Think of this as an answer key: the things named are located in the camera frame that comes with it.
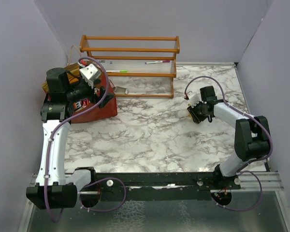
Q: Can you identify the gold kettle chips bag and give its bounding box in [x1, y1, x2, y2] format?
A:
[42, 63, 80, 93]

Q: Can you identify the small red snack bag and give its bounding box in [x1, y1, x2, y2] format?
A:
[73, 99, 90, 112]

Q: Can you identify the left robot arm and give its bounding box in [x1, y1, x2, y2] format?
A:
[26, 65, 113, 210]

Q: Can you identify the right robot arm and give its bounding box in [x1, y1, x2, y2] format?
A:
[185, 86, 273, 189]

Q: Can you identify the red paper bag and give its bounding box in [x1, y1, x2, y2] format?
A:
[41, 44, 118, 124]

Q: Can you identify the small packet behind gripper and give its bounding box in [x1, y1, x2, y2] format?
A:
[114, 86, 128, 95]

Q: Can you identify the green marker pen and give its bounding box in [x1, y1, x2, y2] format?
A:
[107, 70, 128, 73]

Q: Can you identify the wooden shelf rack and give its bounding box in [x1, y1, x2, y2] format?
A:
[79, 35, 180, 98]

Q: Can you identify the purple marker pen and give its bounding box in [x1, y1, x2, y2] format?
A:
[145, 60, 171, 64]

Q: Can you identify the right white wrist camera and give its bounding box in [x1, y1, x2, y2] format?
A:
[186, 91, 201, 108]

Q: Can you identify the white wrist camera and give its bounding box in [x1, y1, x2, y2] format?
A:
[186, 91, 201, 108]
[79, 63, 102, 88]

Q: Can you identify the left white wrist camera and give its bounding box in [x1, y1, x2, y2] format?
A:
[79, 63, 102, 88]

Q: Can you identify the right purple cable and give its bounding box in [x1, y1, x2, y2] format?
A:
[184, 75, 274, 212]

